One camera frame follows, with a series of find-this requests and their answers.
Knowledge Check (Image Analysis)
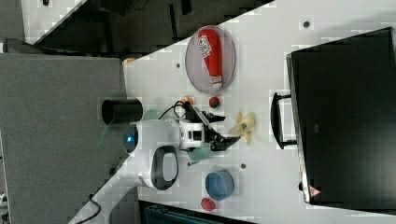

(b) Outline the black cylindrical container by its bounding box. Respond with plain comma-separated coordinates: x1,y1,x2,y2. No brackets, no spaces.
101,99,143,125

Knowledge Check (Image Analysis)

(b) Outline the large strawberry toy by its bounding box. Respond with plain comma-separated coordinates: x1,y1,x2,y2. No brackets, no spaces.
201,198,217,211

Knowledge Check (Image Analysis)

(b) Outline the blue metal frame rail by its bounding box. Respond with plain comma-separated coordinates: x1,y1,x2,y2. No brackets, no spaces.
138,200,254,224

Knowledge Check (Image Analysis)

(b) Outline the green metal cup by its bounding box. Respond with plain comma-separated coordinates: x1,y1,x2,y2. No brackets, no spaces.
187,144,211,166

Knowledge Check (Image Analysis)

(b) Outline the red ketchup bottle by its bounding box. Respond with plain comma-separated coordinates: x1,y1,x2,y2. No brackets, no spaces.
198,28,223,90

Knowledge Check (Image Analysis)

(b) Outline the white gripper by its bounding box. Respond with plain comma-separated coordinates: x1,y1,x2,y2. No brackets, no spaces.
179,111,241,151

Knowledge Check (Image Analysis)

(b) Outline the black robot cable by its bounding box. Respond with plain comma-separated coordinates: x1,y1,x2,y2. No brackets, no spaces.
158,100,191,121

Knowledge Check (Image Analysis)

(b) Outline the grey round plate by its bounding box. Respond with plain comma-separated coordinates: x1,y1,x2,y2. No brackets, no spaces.
185,26,235,94

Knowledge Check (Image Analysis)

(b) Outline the orange slice toy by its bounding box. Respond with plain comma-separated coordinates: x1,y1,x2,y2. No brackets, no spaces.
181,96,194,105

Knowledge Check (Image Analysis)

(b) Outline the yellow plush banana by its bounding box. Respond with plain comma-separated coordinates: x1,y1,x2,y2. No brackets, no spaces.
229,112,256,146

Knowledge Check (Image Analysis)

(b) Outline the black toaster oven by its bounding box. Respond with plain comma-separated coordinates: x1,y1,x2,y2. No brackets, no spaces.
270,27,396,215

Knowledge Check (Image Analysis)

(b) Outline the small red strawberry toy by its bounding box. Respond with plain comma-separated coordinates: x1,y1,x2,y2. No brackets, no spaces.
209,97,220,108

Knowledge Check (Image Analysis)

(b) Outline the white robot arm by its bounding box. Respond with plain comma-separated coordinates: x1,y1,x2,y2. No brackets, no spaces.
67,111,239,224

